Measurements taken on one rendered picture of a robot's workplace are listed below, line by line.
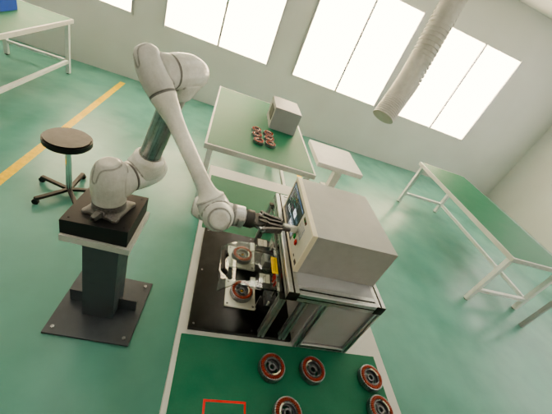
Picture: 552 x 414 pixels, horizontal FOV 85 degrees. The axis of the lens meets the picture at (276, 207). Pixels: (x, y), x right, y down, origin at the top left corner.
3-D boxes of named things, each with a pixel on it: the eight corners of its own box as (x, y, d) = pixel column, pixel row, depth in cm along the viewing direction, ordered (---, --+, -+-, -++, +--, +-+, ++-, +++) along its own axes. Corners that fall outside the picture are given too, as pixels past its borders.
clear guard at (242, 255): (217, 291, 116) (220, 281, 113) (221, 247, 135) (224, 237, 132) (294, 303, 125) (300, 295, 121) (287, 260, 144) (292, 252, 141)
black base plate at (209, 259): (186, 329, 127) (187, 326, 125) (204, 229, 178) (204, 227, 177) (289, 342, 139) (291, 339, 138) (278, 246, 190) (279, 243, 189)
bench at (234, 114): (188, 207, 305) (204, 142, 265) (208, 134, 453) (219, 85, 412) (287, 231, 334) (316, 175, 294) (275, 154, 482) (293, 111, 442)
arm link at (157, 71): (161, 87, 102) (189, 85, 113) (136, 34, 99) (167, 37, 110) (140, 103, 110) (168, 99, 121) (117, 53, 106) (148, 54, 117)
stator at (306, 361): (326, 374, 133) (330, 370, 131) (312, 392, 125) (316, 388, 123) (308, 354, 137) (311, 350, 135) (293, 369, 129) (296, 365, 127)
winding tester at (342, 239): (292, 271, 123) (313, 236, 112) (282, 208, 158) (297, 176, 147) (373, 287, 133) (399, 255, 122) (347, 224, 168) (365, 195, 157)
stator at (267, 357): (252, 363, 125) (255, 359, 123) (273, 351, 132) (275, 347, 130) (267, 388, 119) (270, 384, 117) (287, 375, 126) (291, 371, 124)
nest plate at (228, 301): (223, 305, 139) (224, 304, 139) (225, 280, 151) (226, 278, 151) (254, 310, 143) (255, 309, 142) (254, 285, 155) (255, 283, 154)
